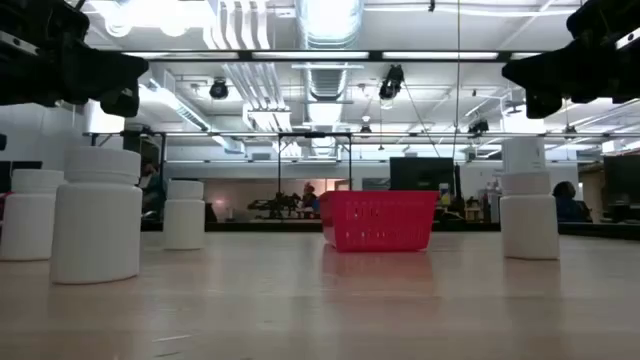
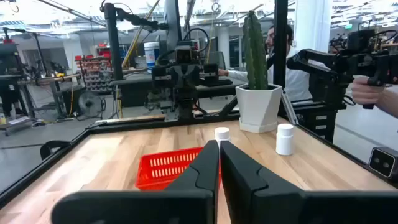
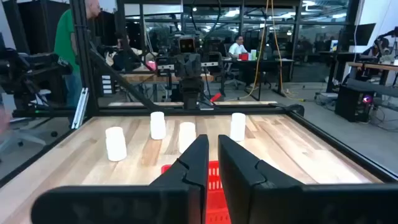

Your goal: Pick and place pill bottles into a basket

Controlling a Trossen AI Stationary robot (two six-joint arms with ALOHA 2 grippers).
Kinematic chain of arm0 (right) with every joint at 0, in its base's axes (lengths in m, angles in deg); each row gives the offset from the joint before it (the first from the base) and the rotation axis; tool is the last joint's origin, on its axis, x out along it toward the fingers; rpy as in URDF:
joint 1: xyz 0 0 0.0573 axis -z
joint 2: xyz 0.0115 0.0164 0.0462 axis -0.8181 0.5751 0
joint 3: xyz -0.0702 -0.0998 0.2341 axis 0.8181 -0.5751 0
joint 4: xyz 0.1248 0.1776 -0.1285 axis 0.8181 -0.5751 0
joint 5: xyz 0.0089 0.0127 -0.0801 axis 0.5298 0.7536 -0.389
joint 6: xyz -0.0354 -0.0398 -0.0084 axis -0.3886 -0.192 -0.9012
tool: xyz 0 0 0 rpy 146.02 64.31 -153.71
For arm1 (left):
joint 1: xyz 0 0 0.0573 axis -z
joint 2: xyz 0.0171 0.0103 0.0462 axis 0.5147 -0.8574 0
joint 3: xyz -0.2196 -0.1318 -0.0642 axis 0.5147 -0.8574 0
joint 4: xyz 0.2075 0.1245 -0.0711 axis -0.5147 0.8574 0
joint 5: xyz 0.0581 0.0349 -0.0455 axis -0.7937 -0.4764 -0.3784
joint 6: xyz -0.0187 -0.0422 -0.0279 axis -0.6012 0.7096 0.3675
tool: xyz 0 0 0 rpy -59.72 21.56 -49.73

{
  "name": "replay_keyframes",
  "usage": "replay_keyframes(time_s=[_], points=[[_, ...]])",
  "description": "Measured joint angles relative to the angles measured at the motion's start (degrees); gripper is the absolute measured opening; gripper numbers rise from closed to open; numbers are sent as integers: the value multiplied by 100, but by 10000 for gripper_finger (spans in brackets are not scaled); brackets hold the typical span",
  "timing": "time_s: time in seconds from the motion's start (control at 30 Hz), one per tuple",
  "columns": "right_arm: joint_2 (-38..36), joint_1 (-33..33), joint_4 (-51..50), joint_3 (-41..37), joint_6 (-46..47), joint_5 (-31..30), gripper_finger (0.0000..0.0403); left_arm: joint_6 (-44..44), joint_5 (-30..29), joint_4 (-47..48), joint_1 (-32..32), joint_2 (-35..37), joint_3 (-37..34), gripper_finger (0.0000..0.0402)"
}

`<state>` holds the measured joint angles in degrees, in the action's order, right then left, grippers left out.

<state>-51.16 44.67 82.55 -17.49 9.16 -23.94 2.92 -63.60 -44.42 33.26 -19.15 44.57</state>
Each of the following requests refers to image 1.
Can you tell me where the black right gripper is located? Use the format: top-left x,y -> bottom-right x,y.
501,0 -> 640,120

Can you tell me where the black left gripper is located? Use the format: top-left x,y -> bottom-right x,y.
0,0 -> 150,119

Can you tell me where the white pill bottle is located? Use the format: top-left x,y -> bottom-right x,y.
49,145 -> 144,285
162,179 -> 206,251
499,172 -> 560,261
0,168 -> 65,262

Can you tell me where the red plastic basket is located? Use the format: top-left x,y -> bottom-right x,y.
318,189 -> 440,253

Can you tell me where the white background pillar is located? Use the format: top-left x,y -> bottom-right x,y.
502,137 -> 547,174

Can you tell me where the person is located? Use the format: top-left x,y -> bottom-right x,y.
140,159 -> 166,221
299,182 -> 321,219
552,180 -> 594,224

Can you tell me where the thin hanging cable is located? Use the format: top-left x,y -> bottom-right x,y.
452,0 -> 462,161

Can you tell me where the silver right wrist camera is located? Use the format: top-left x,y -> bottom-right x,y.
614,27 -> 640,51

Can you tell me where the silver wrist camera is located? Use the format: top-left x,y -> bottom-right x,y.
614,27 -> 640,51
0,29 -> 41,57

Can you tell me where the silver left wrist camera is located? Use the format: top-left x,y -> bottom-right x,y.
0,29 -> 41,57

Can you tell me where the black metal table frame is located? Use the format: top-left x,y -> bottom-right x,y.
139,219 -> 640,241

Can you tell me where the silver ventilation duct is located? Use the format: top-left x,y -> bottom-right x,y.
294,0 -> 365,101

